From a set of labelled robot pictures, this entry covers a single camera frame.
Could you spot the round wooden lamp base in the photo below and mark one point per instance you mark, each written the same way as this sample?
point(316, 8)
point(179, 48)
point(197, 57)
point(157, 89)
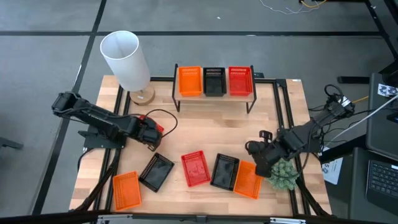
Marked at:
point(146, 98)

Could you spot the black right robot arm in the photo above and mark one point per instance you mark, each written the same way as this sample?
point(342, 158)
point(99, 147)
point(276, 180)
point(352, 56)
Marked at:
point(314, 127)

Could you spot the printed marker card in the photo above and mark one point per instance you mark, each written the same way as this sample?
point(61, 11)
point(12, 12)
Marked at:
point(387, 90)

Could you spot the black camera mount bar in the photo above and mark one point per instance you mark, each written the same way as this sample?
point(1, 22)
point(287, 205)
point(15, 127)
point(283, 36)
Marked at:
point(199, 219)

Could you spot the black plastic basket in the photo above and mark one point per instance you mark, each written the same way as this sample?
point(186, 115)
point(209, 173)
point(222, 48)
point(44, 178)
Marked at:
point(156, 172)
point(214, 82)
point(224, 172)

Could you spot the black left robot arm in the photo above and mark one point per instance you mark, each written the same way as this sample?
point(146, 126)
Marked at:
point(96, 118)

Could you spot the white paper sheet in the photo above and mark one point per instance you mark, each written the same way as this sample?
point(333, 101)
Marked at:
point(332, 171)

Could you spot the white cylindrical lamp shade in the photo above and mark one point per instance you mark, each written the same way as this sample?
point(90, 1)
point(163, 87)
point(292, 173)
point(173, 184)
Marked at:
point(127, 62)

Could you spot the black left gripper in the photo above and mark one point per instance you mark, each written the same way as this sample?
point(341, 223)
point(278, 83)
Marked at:
point(147, 132)

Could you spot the orange plastic basket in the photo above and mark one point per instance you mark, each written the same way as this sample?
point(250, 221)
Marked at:
point(190, 81)
point(245, 184)
point(126, 190)

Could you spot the green artificial plant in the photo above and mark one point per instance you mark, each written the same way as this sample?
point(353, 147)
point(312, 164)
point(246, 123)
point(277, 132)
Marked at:
point(283, 177)

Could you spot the wooden shelf with black frame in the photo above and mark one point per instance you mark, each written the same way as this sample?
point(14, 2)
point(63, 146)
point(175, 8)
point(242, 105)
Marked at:
point(189, 98)

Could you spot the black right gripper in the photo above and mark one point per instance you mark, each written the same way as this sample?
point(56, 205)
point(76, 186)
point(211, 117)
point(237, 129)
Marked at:
point(265, 152)

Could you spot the black laptop keyboard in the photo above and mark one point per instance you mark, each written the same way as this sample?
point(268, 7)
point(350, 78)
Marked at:
point(384, 180)

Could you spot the red plastic basket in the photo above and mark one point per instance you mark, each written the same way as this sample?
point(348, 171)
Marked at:
point(159, 127)
point(196, 168)
point(240, 81)

